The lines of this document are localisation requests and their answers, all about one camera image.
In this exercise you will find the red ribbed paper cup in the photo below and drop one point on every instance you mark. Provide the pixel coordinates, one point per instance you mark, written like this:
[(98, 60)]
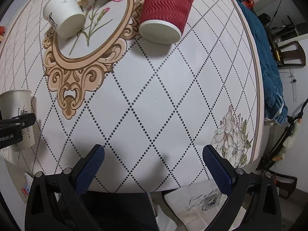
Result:
[(166, 9)]

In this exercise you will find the small white paper cup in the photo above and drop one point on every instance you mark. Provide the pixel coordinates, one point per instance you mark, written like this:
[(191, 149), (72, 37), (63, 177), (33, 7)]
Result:
[(65, 13)]

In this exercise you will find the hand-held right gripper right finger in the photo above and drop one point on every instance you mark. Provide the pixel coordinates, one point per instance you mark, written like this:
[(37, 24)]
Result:
[(217, 167)]

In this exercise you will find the wooden chair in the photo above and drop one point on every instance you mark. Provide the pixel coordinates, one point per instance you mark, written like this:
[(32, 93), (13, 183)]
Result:
[(290, 53)]

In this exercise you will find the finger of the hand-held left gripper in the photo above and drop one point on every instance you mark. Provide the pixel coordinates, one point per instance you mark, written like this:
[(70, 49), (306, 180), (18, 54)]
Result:
[(22, 121)]

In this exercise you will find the floral patterned tablecloth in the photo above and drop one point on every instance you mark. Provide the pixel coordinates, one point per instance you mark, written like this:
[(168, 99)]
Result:
[(149, 96)]

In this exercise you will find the tall white paper cup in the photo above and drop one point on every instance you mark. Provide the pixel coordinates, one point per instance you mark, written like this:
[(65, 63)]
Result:
[(18, 108)]

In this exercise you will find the dark wooden stool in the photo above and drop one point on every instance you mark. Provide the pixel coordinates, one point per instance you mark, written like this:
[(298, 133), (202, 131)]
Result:
[(285, 184)]

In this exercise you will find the clear square floor insert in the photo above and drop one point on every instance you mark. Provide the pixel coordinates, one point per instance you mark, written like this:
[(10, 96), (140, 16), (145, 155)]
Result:
[(211, 201)]

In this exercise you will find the blue knitted cloth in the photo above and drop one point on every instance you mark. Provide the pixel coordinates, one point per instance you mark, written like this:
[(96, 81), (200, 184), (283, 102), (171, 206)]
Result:
[(267, 60)]

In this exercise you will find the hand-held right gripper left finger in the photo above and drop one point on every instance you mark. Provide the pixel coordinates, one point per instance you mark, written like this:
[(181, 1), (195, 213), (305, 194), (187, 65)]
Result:
[(90, 167)]

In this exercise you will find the red object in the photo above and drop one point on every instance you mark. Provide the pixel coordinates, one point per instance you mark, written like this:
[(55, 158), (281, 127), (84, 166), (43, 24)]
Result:
[(2, 30)]

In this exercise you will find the black folding stand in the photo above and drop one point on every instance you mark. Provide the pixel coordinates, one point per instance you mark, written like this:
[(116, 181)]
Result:
[(279, 144)]

